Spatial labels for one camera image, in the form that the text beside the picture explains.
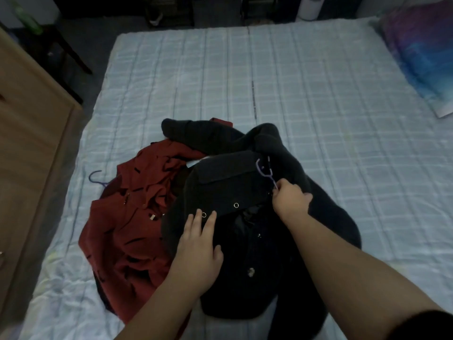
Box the person's left hand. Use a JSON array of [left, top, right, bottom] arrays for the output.
[[171, 209, 224, 298]]

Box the person's right hand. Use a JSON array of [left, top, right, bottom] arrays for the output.
[[271, 178, 313, 227]]

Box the black coat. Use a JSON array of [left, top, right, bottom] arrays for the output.
[[161, 118, 362, 340]]

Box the purple clothes hanger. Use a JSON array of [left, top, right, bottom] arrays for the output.
[[256, 156, 280, 191], [88, 170, 108, 187]]

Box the person's right forearm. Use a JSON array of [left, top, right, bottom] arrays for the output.
[[283, 209, 447, 340]]

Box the person's left forearm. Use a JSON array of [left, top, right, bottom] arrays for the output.
[[114, 274, 202, 340]]

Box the red patterned garment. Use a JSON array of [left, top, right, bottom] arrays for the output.
[[79, 118, 234, 340]]

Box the white checked bed sheet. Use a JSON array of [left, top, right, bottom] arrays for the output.
[[18, 17, 453, 340]]

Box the black sleeve cuff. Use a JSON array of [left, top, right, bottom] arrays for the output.
[[387, 310, 453, 340]]

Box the wooden cabinet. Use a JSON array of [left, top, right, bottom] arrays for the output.
[[0, 26, 84, 323]]

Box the purple blue pillow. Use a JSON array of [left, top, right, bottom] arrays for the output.
[[375, 0, 453, 119]]

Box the white cylindrical appliance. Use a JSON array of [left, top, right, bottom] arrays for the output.
[[297, 0, 327, 21]]

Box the dark side table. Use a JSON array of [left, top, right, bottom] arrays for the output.
[[14, 23, 93, 105]]

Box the green bottle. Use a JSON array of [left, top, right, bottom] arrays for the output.
[[11, 0, 44, 35]]

